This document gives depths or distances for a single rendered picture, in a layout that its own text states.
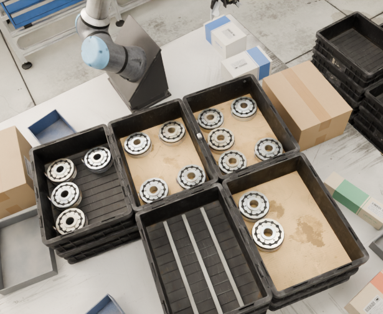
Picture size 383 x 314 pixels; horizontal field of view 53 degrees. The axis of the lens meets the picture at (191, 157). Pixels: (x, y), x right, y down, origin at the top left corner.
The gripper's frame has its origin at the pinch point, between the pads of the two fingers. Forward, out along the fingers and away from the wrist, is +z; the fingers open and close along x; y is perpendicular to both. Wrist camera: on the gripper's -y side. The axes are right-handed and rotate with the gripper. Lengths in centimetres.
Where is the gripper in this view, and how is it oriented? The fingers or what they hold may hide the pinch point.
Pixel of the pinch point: (224, 13)
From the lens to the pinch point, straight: 191.2
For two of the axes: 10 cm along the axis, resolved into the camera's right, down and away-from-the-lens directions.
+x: 8.6, -4.7, 2.0
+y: 5.0, 7.0, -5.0
